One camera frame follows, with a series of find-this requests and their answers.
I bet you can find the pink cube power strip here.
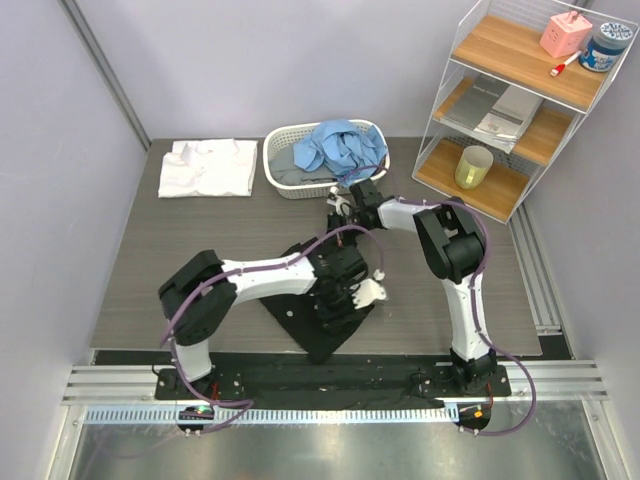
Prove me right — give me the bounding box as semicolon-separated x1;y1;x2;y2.
539;10;593;58

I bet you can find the black long sleeve shirt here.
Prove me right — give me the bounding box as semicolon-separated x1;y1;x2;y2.
260;240;374;364

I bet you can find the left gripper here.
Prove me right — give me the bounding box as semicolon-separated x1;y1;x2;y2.
315;279;365;334

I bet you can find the purple cable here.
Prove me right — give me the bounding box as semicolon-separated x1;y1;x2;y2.
334;163;539;437
159;223;387;434

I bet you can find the white plastic laundry basket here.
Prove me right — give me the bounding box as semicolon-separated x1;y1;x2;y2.
263;119;390;200

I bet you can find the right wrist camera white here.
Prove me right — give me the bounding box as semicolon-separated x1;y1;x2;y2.
326;186;352;217

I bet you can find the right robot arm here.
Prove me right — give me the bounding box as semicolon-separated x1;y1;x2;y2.
327;180;497;395

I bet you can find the grey shirt in basket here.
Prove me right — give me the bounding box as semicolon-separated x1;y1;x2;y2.
267;149;336;186

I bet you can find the white grey booklet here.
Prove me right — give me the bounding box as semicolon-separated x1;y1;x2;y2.
474;85;542;153

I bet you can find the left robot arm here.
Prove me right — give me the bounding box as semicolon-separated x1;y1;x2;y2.
158;245;386;399

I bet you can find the blue patterned jar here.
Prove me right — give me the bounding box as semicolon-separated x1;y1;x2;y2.
579;22;634;73

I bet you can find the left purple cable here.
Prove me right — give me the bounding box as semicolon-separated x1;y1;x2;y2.
159;223;387;434

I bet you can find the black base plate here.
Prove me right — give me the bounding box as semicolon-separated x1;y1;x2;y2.
151;353;512;411

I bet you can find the white slotted cable duct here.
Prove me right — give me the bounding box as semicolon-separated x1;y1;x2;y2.
84;404;459;426

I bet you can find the folded white shirt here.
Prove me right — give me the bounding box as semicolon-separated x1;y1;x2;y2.
158;138;258;199

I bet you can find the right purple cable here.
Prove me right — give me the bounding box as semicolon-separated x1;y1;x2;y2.
334;163;539;437

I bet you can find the white wire wooden shelf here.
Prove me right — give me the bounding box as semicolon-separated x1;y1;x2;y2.
412;1;639;223

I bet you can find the aluminium frame rail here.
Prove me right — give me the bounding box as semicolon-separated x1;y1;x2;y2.
63;360;609;404

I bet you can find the blue crumpled shirt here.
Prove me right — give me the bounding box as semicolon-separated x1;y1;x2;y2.
293;119;388;187

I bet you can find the yellow translucent cup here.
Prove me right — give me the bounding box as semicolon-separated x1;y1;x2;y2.
454;145;494;189

